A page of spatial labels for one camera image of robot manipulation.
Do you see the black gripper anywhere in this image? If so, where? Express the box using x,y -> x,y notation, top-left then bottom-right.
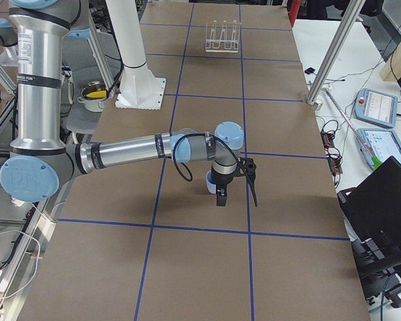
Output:
211,158 -> 258,207

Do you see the blue plastic cup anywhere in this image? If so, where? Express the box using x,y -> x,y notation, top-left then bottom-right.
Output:
206,171 -> 217,194

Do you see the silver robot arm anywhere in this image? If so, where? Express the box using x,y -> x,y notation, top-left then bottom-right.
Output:
0,1 -> 256,206
0,18 -> 18,47

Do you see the reacher grabber stick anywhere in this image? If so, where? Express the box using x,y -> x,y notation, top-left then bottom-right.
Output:
321,88 -> 382,170

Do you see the small black puck device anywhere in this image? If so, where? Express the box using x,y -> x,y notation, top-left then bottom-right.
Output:
304,68 -> 315,74

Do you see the black laptop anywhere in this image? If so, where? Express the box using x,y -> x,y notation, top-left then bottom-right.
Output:
338,156 -> 401,268

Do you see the lower teach pendant tablet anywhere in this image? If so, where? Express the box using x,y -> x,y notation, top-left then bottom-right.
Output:
357,128 -> 401,170

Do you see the teach pendant tablet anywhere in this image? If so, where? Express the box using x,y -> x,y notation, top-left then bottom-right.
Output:
357,128 -> 401,170
354,88 -> 398,128

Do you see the upper teach pendant tablet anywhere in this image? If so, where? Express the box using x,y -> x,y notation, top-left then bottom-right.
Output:
354,88 -> 398,128

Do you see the white enamel pot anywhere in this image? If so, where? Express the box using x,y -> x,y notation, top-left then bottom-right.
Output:
77,81 -> 108,113

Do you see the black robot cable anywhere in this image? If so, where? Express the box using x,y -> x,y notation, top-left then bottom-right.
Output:
172,132 -> 241,183

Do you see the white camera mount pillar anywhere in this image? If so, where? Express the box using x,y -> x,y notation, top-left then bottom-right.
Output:
106,0 -> 166,110

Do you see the white wire cup holder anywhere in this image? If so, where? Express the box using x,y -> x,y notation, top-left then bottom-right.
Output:
205,19 -> 242,54

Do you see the aluminium frame post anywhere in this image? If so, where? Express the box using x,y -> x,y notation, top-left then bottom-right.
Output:
306,0 -> 366,105

